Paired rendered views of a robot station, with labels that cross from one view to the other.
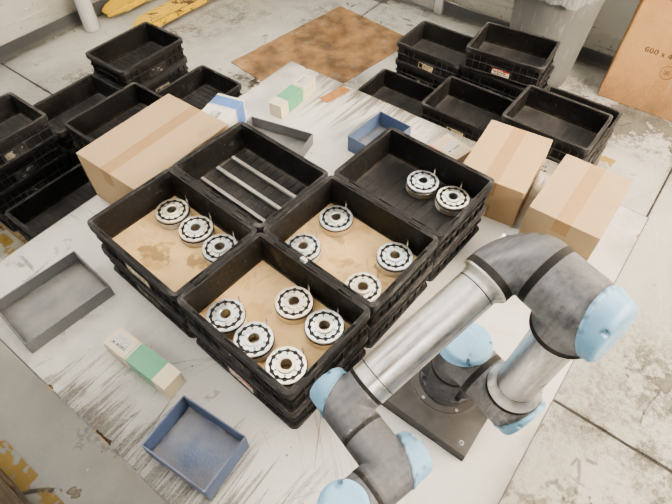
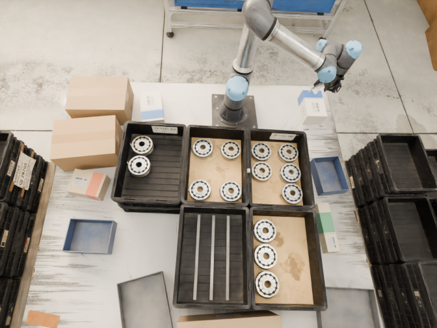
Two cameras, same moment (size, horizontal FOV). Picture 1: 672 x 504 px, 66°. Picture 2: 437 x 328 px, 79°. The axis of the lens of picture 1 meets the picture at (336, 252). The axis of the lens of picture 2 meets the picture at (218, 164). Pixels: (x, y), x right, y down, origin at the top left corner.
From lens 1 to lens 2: 1.34 m
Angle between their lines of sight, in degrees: 58
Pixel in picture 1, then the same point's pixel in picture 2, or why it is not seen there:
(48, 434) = not seen: hidden behind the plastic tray
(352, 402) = (330, 59)
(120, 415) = (345, 218)
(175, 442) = (331, 187)
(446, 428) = (250, 104)
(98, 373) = (344, 246)
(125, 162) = not seen: outside the picture
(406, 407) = (254, 118)
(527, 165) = (88, 122)
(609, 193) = (89, 82)
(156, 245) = (289, 272)
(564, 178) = (89, 103)
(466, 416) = not seen: hidden behind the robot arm
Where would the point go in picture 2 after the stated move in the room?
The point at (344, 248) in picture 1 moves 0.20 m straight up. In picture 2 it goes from (212, 176) to (214, 159)
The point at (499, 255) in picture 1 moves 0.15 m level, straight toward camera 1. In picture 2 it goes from (269, 15) to (305, 12)
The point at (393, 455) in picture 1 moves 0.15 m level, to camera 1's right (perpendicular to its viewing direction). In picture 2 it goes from (330, 44) to (306, 25)
